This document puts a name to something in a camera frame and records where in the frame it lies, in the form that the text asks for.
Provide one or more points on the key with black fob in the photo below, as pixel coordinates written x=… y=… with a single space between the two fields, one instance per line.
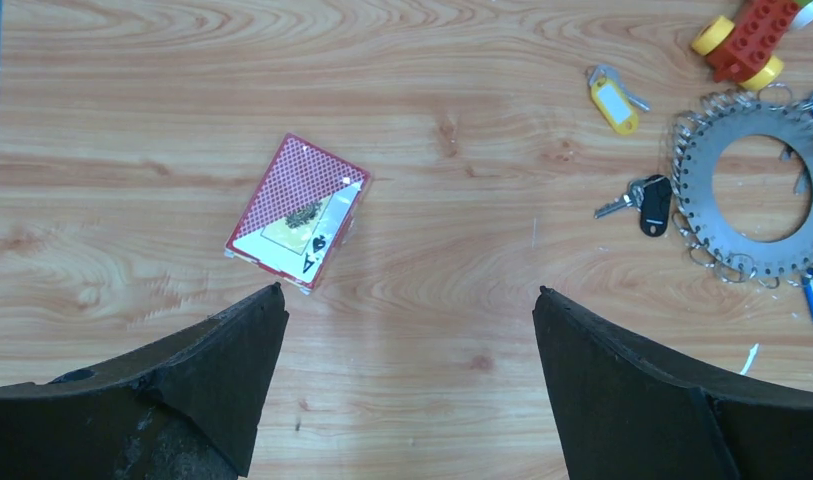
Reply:
x=651 y=197

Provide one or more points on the red playing card deck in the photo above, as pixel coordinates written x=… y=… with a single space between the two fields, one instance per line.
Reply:
x=299 y=213

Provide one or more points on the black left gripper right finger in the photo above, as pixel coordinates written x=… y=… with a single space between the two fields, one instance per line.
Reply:
x=627 y=407

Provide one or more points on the red yellow toy brick car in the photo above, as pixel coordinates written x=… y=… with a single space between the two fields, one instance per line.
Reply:
x=741 y=50

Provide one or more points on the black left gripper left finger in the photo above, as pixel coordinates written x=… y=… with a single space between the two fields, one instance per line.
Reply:
x=186 y=406

